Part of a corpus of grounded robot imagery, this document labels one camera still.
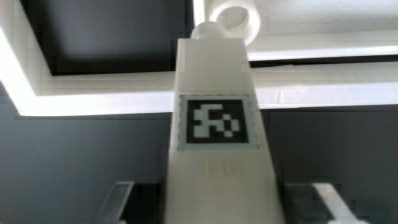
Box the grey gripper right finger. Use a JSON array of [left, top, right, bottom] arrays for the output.
[[280, 183, 369, 224]]

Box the white desk top tray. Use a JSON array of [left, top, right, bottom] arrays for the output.
[[189, 0, 398, 61]]

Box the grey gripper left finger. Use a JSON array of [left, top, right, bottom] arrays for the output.
[[92, 182, 163, 224]]

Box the white U-shaped obstacle frame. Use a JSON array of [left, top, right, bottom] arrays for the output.
[[0, 0, 398, 116]]

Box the white desk leg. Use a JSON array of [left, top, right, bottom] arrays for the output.
[[164, 22, 285, 224]]

